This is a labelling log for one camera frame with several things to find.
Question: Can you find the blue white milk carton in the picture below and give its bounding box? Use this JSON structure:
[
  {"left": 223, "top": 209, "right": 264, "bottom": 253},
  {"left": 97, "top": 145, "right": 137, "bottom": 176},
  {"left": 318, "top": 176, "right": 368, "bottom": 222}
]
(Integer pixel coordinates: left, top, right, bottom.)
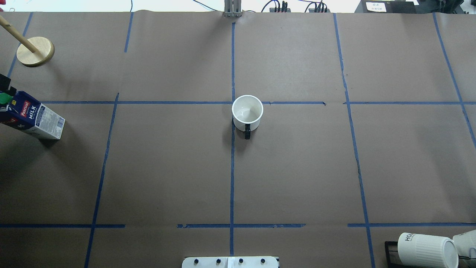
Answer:
[{"left": 0, "top": 91, "right": 66, "bottom": 140}]

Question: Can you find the white mug black handle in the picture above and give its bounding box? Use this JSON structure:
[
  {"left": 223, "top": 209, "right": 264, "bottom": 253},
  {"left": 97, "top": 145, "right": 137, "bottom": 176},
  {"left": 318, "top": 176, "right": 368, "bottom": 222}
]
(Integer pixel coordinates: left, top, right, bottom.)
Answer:
[{"left": 231, "top": 95, "right": 264, "bottom": 140}]

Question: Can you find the wooden stand with round base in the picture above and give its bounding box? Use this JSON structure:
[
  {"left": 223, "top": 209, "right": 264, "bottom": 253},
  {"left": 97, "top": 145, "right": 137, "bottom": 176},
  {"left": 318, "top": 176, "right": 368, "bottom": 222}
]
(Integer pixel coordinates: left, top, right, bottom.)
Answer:
[{"left": 0, "top": 16, "right": 55, "bottom": 67}]

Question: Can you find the upper orange black connector block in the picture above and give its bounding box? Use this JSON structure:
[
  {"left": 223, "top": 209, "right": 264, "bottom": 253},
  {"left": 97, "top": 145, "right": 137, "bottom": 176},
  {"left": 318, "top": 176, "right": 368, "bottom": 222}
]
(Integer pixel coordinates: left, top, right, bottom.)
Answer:
[{"left": 269, "top": 0, "right": 291, "bottom": 13}]

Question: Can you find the orange black connector block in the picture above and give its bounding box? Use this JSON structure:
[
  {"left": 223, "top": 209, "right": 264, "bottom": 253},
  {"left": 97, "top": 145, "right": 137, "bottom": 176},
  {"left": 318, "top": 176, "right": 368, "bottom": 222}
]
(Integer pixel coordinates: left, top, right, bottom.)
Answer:
[
  {"left": 305, "top": 1, "right": 330, "bottom": 13},
  {"left": 269, "top": 0, "right": 291, "bottom": 13}
]

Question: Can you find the lower orange black connector block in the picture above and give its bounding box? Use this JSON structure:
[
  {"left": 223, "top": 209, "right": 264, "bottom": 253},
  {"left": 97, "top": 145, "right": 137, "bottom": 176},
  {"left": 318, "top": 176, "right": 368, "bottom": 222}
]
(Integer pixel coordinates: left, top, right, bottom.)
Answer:
[{"left": 305, "top": 1, "right": 330, "bottom": 13}]

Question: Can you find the black box with label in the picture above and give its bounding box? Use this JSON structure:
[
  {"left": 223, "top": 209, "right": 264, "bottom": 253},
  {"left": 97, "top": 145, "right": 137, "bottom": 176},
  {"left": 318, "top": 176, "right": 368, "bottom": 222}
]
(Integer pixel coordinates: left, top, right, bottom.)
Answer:
[{"left": 354, "top": 0, "right": 417, "bottom": 14}]

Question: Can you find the white ribbed mug on rack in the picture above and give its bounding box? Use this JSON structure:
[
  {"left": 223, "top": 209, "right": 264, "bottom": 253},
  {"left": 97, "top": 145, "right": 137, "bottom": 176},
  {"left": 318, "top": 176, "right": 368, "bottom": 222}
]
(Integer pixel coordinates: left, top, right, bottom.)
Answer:
[{"left": 397, "top": 232, "right": 459, "bottom": 268}]

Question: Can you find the aluminium frame post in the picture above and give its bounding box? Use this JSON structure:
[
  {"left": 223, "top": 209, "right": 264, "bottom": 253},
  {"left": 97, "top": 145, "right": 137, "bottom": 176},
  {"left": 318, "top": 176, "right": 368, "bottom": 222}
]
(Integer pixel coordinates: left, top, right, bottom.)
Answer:
[{"left": 223, "top": 0, "right": 242, "bottom": 17}]

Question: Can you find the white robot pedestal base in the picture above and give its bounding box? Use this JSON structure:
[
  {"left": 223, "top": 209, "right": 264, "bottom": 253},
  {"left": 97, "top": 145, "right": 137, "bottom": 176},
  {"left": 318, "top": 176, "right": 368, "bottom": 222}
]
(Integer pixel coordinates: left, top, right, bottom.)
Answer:
[{"left": 181, "top": 256, "right": 280, "bottom": 268}]

